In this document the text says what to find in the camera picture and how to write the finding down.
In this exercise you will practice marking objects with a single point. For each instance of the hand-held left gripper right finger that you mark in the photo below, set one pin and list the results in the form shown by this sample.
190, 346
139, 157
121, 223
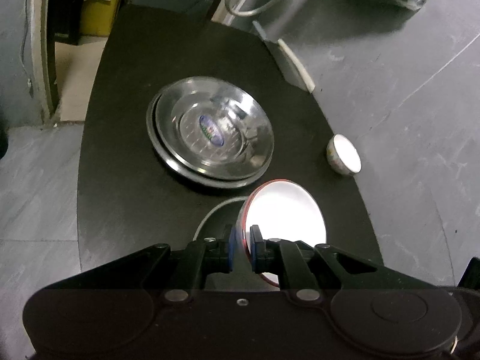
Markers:
256, 249

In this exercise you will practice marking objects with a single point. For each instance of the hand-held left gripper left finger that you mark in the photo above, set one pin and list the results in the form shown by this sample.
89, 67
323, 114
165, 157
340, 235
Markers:
232, 249

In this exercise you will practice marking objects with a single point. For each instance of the steel bowl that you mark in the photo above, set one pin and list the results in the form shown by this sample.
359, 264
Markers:
215, 221

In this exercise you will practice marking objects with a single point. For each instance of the white ceramic bowl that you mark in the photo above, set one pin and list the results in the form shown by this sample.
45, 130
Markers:
288, 213
347, 153

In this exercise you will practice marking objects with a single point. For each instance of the steel plate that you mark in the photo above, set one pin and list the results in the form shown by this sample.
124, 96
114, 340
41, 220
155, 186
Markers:
159, 140
210, 127
150, 135

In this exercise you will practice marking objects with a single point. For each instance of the white bar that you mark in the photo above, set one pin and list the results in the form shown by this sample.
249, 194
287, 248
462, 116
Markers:
296, 65

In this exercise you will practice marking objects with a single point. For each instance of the yellow bin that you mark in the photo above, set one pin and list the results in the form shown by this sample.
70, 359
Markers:
99, 15

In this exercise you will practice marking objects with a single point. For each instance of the pale door frame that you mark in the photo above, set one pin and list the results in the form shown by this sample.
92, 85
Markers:
43, 45

